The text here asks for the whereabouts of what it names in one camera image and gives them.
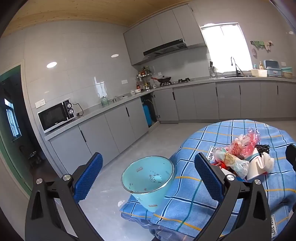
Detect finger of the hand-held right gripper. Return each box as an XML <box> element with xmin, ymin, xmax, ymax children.
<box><xmin>285</xmin><ymin>144</ymin><xmax>296</xmax><ymax>173</ymax></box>

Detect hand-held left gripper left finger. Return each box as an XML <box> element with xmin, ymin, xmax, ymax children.
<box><xmin>25</xmin><ymin>152</ymin><xmax>103</xmax><ymax>241</ymax></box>

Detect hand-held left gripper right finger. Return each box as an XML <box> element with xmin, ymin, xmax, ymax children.
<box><xmin>194</xmin><ymin>152</ymin><xmax>272</xmax><ymax>241</ymax></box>

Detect black foam net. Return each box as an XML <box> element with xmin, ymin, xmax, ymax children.
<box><xmin>254</xmin><ymin>144</ymin><xmax>270</xmax><ymax>158</ymax></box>

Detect crushed white paper cup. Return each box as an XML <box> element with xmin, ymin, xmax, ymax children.
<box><xmin>246</xmin><ymin>148</ymin><xmax>274</xmax><ymax>181</ymax></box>

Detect red foam net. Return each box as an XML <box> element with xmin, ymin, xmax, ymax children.
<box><xmin>230</xmin><ymin>140</ymin><xmax>244</xmax><ymax>157</ymax></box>

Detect clear plastic bag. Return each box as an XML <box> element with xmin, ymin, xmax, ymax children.
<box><xmin>228</xmin><ymin>127</ymin><xmax>260</xmax><ymax>160</ymax></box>

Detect light blue metal bin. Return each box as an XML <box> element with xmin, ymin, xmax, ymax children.
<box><xmin>121</xmin><ymin>156</ymin><xmax>174</xmax><ymax>213</ymax></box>

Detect blue plaid tablecloth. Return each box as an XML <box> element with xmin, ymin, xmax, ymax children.
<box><xmin>120</xmin><ymin>119</ymin><xmax>296</xmax><ymax>241</ymax></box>

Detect grey lower kitchen cabinets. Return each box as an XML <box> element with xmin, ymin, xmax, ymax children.
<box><xmin>44</xmin><ymin>76</ymin><xmax>296</xmax><ymax>163</ymax></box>

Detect grey kitchen cabinets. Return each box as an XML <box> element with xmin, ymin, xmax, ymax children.
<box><xmin>44</xmin><ymin>76</ymin><xmax>296</xmax><ymax>163</ymax></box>
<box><xmin>123</xmin><ymin>8</ymin><xmax>207</xmax><ymax>66</ymax></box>

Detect dark stool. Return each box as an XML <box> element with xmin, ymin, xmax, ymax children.
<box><xmin>28</xmin><ymin>151</ymin><xmax>43</xmax><ymax>166</ymax></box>

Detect white microwave oven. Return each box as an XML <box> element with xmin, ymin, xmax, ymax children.
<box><xmin>37</xmin><ymin>99</ymin><xmax>77</xmax><ymax>133</ymax></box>

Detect blue water filter tank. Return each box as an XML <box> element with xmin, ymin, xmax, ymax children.
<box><xmin>143</xmin><ymin>104</ymin><xmax>153</xmax><ymax>126</ymax></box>

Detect blue dish rack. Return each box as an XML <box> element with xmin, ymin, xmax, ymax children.
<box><xmin>264</xmin><ymin>60</ymin><xmax>282</xmax><ymax>77</ymax></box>

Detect outer window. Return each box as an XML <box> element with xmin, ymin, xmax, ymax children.
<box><xmin>5</xmin><ymin>97</ymin><xmax>22</xmax><ymax>139</ymax></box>

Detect gas stove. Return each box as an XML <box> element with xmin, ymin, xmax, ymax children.
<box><xmin>159</xmin><ymin>78</ymin><xmax>193</xmax><ymax>87</ymax></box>

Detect black kitchen faucet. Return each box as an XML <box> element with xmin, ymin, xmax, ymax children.
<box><xmin>231</xmin><ymin>57</ymin><xmax>241</xmax><ymax>77</ymax></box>

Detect knife holder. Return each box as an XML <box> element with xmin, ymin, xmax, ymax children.
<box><xmin>209</xmin><ymin>61</ymin><xmax>218</xmax><ymax>78</ymax></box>

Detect black wok with lid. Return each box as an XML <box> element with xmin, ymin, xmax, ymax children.
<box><xmin>151</xmin><ymin>75</ymin><xmax>172</xmax><ymax>84</ymax></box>

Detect spice rack with bottles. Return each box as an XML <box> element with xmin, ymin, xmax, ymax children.
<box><xmin>136</xmin><ymin>66</ymin><xmax>153</xmax><ymax>91</ymax></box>

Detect bright kitchen window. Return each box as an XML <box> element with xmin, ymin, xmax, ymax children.
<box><xmin>200</xmin><ymin>22</ymin><xmax>253</xmax><ymax>73</ymax></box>

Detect black range hood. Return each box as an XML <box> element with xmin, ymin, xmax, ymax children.
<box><xmin>143</xmin><ymin>39</ymin><xmax>188</xmax><ymax>57</ymax></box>

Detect grey upper kitchen cabinets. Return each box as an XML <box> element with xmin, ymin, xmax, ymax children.
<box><xmin>123</xmin><ymin>8</ymin><xmax>207</xmax><ymax>66</ymax></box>

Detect black microwave power cable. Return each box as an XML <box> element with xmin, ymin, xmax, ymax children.
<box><xmin>69</xmin><ymin>102</ymin><xmax>85</xmax><ymax>117</ymax></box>

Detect green door frame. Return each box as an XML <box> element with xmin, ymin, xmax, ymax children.
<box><xmin>0</xmin><ymin>65</ymin><xmax>33</xmax><ymax>195</ymax></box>

